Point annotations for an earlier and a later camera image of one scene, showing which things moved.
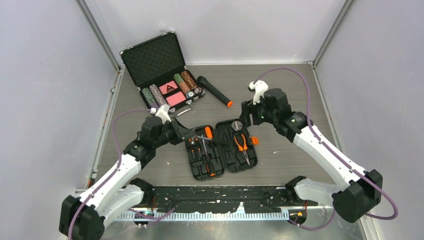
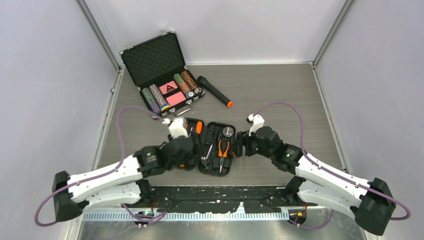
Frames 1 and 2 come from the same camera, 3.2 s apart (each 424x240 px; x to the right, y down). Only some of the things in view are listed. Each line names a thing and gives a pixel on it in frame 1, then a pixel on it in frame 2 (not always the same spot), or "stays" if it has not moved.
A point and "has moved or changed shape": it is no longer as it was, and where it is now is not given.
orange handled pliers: x=243 y=149 has moved or changed shape
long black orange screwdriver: x=208 y=132 to x=199 y=127
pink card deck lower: x=175 y=98 stays
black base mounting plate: x=228 y=199 stays
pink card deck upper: x=168 y=87 stays
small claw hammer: x=214 y=139 to x=204 y=159
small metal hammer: x=236 y=125 to x=228 y=131
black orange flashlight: x=203 y=82 stays
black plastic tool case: x=229 y=145 has moved or changed shape
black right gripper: x=248 y=108 to x=237 y=147
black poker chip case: x=158 y=69 stays
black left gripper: x=180 y=133 to x=191 y=156
